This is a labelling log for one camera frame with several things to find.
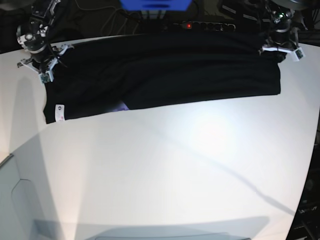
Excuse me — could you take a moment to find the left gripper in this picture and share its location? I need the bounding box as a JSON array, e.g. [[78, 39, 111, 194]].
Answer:
[[258, 28, 300, 63]]

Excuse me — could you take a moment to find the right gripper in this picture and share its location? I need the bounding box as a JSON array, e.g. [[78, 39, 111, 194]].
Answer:
[[16, 44, 74, 75]]

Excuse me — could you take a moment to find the black T-shirt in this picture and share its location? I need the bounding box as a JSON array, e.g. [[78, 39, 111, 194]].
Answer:
[[43, 32, 281, 124]]

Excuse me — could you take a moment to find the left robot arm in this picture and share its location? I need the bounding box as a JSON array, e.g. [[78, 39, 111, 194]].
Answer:
[[258, 0, 305, 62]]

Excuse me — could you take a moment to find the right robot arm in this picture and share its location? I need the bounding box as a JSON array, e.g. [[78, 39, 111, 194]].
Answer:
[[16, 0, 74, 84]]

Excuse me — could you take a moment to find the black power strip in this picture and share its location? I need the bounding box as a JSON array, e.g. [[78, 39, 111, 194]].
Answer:
[[170, 21, 236, 32]]

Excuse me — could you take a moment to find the blue box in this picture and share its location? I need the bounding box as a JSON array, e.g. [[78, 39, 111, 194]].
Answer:
[[120, 0, 192, 11]]

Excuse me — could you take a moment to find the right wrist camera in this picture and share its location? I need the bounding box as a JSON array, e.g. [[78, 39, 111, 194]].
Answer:
[[38, 71, 54, 84]]

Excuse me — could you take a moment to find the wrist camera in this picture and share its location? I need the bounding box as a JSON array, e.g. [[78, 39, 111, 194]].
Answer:
[[38, 71, 54, 84], [290, 47, 305, 62]]

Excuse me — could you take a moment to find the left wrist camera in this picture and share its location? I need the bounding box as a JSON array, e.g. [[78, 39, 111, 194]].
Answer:
[[290, 47, 305, 62]]

